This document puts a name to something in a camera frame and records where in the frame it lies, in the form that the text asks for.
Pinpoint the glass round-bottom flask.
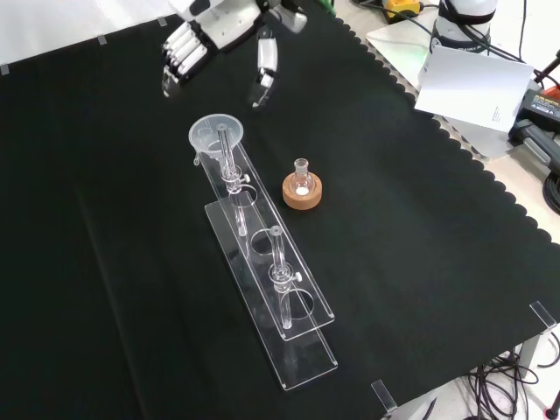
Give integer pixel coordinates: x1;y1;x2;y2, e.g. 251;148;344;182
291;157;312;197

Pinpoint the white paper sheet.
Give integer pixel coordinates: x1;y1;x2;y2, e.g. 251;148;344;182
413;45;536;135

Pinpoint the yellow stop button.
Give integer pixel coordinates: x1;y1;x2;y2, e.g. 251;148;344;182
382;0;425;25

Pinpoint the black power adapter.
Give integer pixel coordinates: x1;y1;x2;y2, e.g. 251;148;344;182
509;87;560;137

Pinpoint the clear acrylic funnel stand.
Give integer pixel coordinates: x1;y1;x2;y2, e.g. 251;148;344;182
192;123;340;392

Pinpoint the black cable bundle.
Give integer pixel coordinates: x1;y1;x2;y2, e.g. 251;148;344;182
468;345;560;420

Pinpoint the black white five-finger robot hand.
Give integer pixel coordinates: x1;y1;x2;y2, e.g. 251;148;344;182
160;0;308;109

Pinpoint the black cloth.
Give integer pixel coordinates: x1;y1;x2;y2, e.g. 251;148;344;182
0;3;560;420

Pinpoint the cork ring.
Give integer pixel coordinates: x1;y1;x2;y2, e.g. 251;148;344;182
282;172;326;210

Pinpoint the clear acrylic cloth clip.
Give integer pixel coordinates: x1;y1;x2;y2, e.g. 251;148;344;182
370;379;399;417
528;301;559;336

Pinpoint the translucent plastic funnel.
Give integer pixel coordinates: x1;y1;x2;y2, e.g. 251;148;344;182
187;113;245;167

